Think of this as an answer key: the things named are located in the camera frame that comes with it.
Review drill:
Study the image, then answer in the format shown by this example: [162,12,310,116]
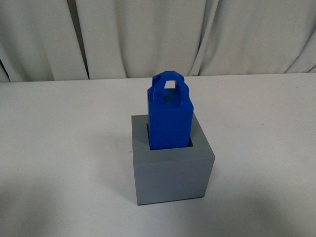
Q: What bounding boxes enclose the blue plastic part with handle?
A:
[147,71,194,150]

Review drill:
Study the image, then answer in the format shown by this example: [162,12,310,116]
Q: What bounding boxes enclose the gray cube base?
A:
[131,115,215,205]

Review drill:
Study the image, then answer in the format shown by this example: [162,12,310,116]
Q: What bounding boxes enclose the white curtain backdrop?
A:
[0,0,316,82]

